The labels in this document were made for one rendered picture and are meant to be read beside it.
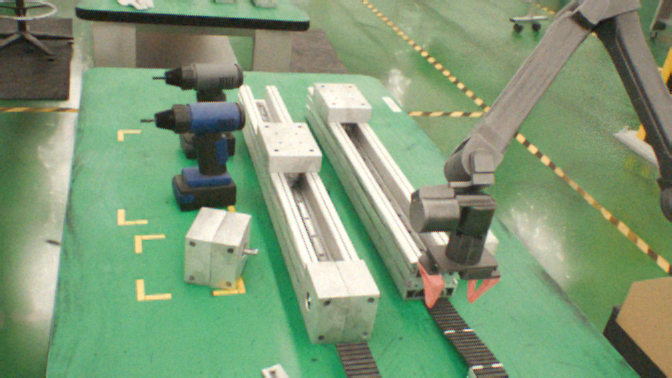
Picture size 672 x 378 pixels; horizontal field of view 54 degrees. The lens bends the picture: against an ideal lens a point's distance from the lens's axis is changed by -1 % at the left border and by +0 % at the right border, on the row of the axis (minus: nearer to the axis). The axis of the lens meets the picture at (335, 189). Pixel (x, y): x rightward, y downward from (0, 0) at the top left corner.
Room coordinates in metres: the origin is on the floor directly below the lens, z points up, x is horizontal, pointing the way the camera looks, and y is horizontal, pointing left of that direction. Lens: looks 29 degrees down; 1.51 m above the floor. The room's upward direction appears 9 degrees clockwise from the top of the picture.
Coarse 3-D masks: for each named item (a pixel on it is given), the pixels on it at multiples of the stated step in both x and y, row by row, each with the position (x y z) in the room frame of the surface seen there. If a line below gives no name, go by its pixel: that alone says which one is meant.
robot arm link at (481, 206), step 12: (456, 192) 0.89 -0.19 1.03; (468, 192) 0.90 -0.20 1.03; (480, 192) 0.91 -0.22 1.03; (468, 204) 0.86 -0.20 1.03; (480, 204) 0.87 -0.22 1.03; (492, 204) 0.87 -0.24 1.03; (468, 216) 0.86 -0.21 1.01; (480, 216) 0.86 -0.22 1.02; (492, 216) 0.87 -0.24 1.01; (456, 228) 0.87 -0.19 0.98; (468, 228) 0.86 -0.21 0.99; (480, 228) 0.86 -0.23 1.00
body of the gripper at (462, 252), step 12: (456, 240) 0.87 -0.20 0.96; (468, 240) 0.86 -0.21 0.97; (480, 240) 0.87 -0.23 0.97; (432, 252) 0.88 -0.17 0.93; (444, 252) 0.89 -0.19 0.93; (456, 252) 0.86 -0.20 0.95; (468, 252) 0.86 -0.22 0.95; (480, 252) 0.87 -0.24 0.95; (444, 264) 0.85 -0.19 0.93; (456, 264) 0.86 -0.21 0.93; (468, 264) 0.86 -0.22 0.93; (480, 264) 0.87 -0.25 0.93; (492, 264) 0.87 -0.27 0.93
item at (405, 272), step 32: (320, 128) 1.56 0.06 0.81; (352, 160) 1.29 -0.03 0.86; (384, 160) 1.31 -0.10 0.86; (352, 192) 1.26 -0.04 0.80; (384, 192) 1.22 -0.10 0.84; (384, 224) 1.08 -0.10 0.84; (384, 256) 1.04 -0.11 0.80; (416, 256) 0.96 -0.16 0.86; (416, 288) 0.94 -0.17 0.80; (448, 288) 0.99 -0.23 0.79
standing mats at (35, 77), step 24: (0, 24) 4.24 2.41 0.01; (48, 24) 4.39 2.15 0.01; (24, 48) 3.86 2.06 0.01; (48, 48) 3.92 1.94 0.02; (312, 48) 4.74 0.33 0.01; (0, 72) 3.43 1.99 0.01; (24, 72) 3.49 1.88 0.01; (48, 72) 3.54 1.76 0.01; (312, 72) 4.22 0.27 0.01; (336, 72) 4.29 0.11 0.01; (0, 96) 3.13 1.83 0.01; (24, 96) 3.17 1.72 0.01; (48, 96) 3.22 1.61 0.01
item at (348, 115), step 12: (324, 84) 1.62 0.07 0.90; (336, 84) 1.64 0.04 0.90; (348, 84) 1.65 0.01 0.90; (324, 96) 1.54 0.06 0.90; (336, 96) 1.55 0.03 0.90; (348, 96) 1.56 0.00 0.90; (360, 96) 1.58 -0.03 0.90; (324, 108) 1.51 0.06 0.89; (336, 108) 1.48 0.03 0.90; (348, 108) 1.49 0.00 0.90; (360, 108) 1.50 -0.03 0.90; (336, 120) 1.48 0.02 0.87; (348, 120) 1.49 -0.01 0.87; (360, 120) 1.50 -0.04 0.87
